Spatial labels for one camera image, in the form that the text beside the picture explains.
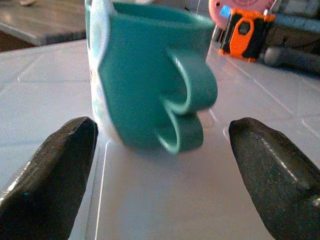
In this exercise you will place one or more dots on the pink round object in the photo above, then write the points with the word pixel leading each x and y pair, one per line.
pixel 217 15

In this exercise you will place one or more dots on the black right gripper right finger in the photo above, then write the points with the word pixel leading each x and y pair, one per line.
pixel 280 185

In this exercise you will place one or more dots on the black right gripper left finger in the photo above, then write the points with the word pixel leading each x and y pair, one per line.
pixel 45 190

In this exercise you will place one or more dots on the teal mug with white rabbit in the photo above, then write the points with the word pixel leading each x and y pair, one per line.
pixel 140 75

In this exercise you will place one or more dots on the orange and black device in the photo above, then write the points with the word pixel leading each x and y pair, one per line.
pixel 246 35

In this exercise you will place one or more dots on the white plastic storage box lid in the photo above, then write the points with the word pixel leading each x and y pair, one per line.
pixel 160 195

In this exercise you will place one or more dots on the dark grey cylindrical object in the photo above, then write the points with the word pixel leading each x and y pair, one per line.
pixel 287 58

